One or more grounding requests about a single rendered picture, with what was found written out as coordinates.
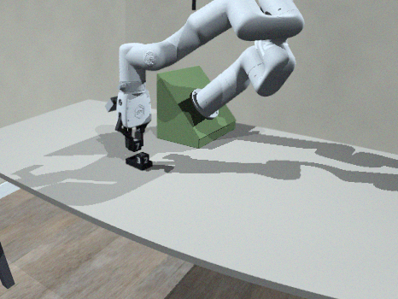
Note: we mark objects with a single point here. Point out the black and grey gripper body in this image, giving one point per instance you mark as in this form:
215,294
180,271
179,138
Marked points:
134,108

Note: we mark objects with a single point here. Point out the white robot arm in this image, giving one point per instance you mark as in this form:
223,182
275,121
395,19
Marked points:
282,19

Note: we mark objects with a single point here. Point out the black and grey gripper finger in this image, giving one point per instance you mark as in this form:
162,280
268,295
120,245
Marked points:
127,133
140,131

